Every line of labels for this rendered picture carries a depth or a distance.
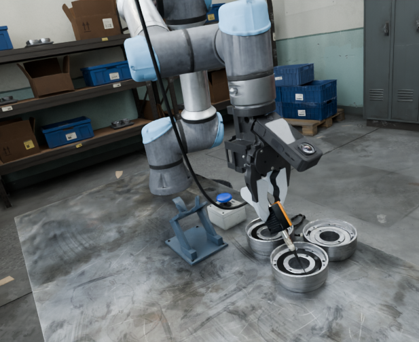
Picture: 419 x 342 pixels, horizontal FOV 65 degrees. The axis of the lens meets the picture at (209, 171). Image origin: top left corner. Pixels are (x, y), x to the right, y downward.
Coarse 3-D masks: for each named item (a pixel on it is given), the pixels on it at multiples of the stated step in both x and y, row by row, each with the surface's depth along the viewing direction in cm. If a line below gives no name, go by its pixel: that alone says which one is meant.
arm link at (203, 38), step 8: (216, 24) 57; (192, 32) 56; (200, 32) 56; (208, 32) 56; (216, 32) 55; (192, 40) 55; (200, 40) 55; (208, 40) 56; (200, 48) 56; (208, 48) 56; (200, 56) 56; (208, 56) 57; (216, 56) 57; (200, 64) 57; (208, 64) 58; (216, 64) 59; (224, 64) 58
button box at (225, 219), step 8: (232, 200) 86; (208, 208) 85; (216, 208) 84; (240, 208) 83; (216, 216) 83; (224, 216) 80; (232, 216) 82; (240, 216) 84; (216, 224) 85; (224, 224) 81; (232, 224) 83
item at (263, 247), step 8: (248, 224) 75; (256, 224) 77; (248, 232) 74; (264, 232) 75; (248, 240) 71; (256, 240) 69; (264, 240) 68; (272, 240) 67; (280, 240) 68; (256, 248) 70; (264, 248) 68; (272, 248) 68
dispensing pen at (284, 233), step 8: (272, 208) 58; (272, 216) 58; (280, 216) 58; (272, 224) 59; (280, 224) 57; (288, 224) 58; (272, 232) 60; (280, 232) 59; (288, 240) 59; (296, 256) 58
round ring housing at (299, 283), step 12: (276, 252) 65; (312, 252) 64; (324, 252) 61; (276, 264) 62; (288, 264) 62; (312, 264) 60; (324, 264) 60; (276, 276) 60; (288, 276) 57; (300, 276) 56; (312, 276) 56; (324, 276) 58; (288, 288) 59; (300, 288) 58; (312, 288) 58
